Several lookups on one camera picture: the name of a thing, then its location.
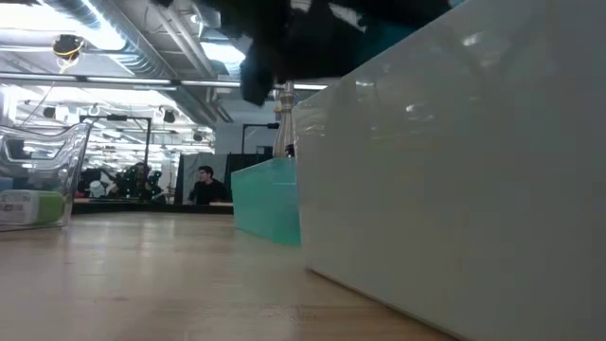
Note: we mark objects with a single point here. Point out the green and white wall charger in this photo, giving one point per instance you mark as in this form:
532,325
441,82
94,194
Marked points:
28,207

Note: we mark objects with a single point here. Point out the small black stand frame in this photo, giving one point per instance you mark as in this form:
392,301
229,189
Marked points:
243,137

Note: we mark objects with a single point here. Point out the grey-white plastic bin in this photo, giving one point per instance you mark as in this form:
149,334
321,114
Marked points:
450,189

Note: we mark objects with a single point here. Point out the clear plastic bin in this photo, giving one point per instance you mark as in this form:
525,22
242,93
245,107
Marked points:
71,156

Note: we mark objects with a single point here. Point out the person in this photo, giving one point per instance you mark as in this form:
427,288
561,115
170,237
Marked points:
137,182
207,187

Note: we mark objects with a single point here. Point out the large black gantry frame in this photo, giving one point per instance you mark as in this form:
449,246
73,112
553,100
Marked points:
148,137

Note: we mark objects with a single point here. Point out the distant work table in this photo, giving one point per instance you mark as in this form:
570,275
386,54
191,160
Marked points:
142,207

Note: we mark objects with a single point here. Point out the silver lamp base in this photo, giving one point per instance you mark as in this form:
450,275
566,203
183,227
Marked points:
285,128

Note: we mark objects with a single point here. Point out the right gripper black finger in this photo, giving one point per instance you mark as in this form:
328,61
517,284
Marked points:
258,78

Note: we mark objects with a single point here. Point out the dark fabric partition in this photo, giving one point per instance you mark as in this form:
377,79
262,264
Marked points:
241,163

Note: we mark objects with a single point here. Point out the translucent green plastic tray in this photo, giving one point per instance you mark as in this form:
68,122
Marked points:
265,199

